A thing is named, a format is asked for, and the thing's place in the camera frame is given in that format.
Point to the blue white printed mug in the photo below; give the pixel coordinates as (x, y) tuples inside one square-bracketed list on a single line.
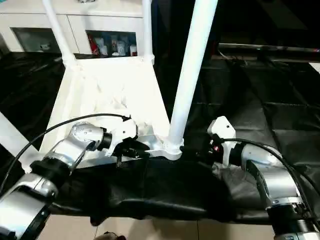
[(120, 47)]

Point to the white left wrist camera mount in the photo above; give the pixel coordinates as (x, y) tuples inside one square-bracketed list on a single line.
[(122, 130)]

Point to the dark blue vertical panel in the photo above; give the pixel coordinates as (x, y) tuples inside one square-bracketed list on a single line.
[(154, 25)]

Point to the white plastic table leg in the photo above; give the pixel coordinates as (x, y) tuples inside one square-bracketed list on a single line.
[(192, 62), (58, 32), (17, 140), (147, 30)]

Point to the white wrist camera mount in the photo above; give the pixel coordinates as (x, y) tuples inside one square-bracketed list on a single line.
[(122, 130), (222, 127)]

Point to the white glass-door cabinet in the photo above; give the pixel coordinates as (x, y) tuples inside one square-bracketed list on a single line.
[(100, 20)]

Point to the grey low shelf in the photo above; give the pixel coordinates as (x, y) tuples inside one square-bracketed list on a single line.
[(270, 47)]

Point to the black mat cloth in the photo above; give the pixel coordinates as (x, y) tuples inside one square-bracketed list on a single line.
[(262, 100)]

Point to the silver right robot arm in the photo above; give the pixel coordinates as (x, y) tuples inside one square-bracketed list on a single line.
[(275, 180)]

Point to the white ceramic cup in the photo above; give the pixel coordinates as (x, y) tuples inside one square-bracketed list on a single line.
[(133, 50)]

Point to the small white figurine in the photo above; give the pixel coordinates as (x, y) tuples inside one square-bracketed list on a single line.
[(45, 46)]

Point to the red bottle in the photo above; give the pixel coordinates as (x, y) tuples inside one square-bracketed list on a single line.
[(94, 46)]

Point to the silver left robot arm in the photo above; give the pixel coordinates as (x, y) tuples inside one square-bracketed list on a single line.
[(75, 140)]

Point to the silver bowl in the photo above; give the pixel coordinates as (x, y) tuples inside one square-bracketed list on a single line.
[(83, 1)]

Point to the white plastic table top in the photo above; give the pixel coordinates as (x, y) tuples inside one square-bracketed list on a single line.
[(105, 87)]

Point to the white can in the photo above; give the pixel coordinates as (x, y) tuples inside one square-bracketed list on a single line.
[(103, 48)]

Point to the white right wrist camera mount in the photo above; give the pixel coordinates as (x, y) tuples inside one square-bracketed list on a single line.
[(222, 127)]

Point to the black backdrop cloth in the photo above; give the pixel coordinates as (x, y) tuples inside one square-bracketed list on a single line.
[(262, 17)]

